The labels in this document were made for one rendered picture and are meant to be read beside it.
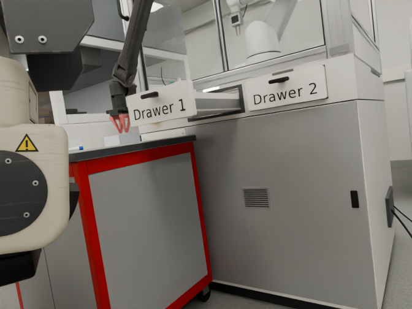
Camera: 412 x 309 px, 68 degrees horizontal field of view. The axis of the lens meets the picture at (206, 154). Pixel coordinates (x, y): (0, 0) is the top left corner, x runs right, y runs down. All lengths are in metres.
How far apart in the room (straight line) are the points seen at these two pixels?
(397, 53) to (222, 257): 3.45
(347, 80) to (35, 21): 0.91
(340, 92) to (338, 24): 0.22
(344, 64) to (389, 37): 3.25
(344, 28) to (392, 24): 3.25
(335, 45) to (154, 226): 0.88
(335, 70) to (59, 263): 1.12
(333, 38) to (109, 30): 1.38
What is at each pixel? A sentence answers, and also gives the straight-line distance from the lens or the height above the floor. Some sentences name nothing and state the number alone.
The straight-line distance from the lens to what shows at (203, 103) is 1.02.
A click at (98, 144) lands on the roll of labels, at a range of 1.08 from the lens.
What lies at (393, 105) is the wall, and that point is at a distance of 4.28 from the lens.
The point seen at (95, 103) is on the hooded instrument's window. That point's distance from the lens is 1.90.
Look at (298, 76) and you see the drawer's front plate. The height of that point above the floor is 0.91.
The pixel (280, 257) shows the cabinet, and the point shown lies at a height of 0.23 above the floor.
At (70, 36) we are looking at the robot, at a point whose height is 0.90.
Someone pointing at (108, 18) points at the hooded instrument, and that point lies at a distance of 2.12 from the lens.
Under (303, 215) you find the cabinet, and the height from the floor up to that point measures 0.41.
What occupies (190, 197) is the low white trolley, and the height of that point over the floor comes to 0.50.
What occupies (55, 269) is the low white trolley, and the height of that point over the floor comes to 0.37.
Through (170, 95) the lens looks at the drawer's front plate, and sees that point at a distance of 1.00.
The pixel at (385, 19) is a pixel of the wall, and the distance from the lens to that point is 4.39.
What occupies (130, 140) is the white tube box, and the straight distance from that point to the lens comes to 1.26.
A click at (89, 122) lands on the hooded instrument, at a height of 0.91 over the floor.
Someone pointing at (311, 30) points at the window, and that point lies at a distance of 1.17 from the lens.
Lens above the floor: 0.76
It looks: 4 degrees down
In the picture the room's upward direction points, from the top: 8 degrees counter-clockwise
